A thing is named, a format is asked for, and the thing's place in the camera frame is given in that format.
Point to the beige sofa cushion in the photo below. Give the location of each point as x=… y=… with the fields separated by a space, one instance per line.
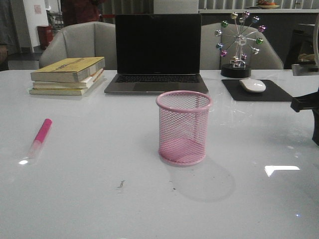
x=304 y=58

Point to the middle white book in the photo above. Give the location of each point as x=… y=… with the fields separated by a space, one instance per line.
x=84 y=84

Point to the top yellow book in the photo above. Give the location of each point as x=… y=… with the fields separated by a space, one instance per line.
x=69 y=70

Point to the fruit bowl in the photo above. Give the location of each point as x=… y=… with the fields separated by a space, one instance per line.
x=266 y=4

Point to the pink marker pen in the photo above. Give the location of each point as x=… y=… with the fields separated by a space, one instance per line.
x=39 y=139

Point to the white computer mouse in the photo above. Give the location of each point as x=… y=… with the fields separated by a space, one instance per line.
x=252 y=85

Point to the grey open laptop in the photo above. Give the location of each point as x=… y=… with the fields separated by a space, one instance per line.
x=157 y=53

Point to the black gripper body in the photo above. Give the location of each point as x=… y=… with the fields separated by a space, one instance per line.
x=309 y=102

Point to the right grey armchair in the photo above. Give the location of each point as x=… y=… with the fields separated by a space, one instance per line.
x=211 y=60

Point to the grey armchair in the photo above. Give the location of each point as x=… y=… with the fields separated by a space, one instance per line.
x=211 y=60
x=89 y=39

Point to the bottom book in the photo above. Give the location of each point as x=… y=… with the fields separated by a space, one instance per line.
x=66 y=92

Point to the pink mesh pen holder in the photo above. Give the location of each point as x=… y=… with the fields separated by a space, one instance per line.
x=183 y=119

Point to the ferris wheel desk ornament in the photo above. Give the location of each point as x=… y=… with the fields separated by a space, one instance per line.
x=240 y=37

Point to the left grey armchair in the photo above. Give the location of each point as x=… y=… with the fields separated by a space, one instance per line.
x=89 y=39

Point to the red bin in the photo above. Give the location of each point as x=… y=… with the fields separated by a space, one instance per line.
x=45 y=35

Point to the black mouse pad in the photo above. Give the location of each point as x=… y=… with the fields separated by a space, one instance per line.
x=272 y=93

